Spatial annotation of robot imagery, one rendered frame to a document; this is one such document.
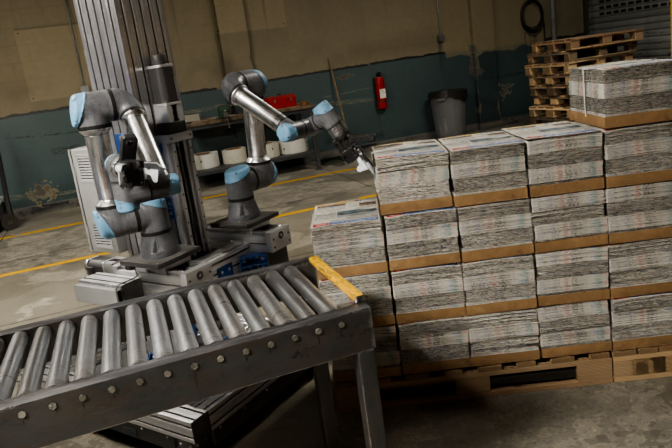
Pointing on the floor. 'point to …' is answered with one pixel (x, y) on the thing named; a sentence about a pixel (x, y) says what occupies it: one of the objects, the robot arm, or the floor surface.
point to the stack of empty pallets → (564, 59)
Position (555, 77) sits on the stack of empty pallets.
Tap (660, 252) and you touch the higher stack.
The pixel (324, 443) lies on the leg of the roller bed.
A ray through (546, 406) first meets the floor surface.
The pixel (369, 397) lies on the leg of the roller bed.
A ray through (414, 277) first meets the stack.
